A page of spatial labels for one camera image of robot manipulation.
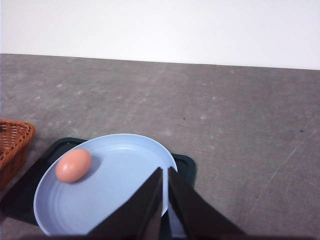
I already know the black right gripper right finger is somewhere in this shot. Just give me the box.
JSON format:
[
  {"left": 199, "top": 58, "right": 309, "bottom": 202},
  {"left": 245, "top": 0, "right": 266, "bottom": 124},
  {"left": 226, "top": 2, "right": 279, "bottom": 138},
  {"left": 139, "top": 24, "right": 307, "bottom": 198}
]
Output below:
[{"left": 168, "top": 166, "right": 247, "bottom": 240}]

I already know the blue round plate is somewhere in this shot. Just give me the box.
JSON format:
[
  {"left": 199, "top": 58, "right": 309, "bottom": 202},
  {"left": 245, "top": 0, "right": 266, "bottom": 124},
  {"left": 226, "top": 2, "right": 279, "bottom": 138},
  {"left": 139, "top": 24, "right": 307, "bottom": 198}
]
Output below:
[{"left": 34, "top": 133, "right": 177, "bottom": 235}]

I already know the pinkish brown egg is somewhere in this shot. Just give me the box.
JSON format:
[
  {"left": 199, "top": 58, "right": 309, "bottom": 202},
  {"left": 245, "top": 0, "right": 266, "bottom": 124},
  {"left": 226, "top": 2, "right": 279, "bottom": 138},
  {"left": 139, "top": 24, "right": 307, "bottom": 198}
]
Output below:
[{"left": 55, "top": 148, "right": 92, "bottom": 183}]

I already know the brown woven wicker basket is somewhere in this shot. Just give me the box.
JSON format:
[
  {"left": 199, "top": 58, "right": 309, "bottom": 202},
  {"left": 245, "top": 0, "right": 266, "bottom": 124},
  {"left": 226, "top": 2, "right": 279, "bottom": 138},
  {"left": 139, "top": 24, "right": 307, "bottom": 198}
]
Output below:
[{"left": 0, "top": 119, "right": 36, "bottom": 189}]

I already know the black rectangular tray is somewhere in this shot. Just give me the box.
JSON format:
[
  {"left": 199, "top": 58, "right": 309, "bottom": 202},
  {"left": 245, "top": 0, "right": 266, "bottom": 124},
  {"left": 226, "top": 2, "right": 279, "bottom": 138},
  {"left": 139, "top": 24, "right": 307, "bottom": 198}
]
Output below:
[{"left": 0, "top": 137, "right": 197, "bottom": 238}]

